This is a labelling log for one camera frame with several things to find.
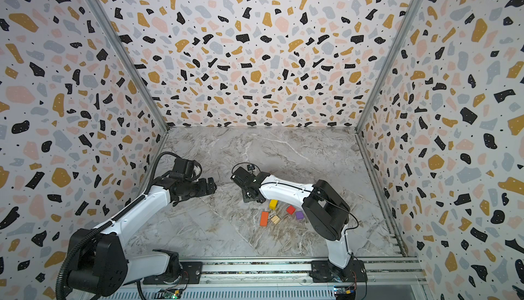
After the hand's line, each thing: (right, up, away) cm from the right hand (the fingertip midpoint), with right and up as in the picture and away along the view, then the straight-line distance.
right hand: (248, 190), depth 89 cm
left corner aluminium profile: (-54, +50, +13) cm, 74 cm away
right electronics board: (+36, -32, -17) cm, 51 cm away
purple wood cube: (+22, -11, 0) cm, 25 cm away
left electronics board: (-25, -32, -18) cm, 44 cm away
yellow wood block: (+11, -6, 0) cm, 12 cm away
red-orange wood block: (+7, -12, -1) cm, 14 cm away
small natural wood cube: (+12, -12, -3) cm, 17 cm away
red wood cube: (+18, -9, +1) cm, 21 cm away
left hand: (-17, +3, -3) cm, 18 cm away
